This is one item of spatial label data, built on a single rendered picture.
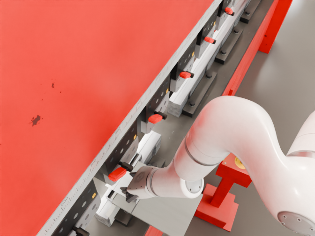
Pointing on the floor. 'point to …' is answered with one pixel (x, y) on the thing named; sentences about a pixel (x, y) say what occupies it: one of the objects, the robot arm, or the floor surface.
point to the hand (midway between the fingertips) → (130, 182)
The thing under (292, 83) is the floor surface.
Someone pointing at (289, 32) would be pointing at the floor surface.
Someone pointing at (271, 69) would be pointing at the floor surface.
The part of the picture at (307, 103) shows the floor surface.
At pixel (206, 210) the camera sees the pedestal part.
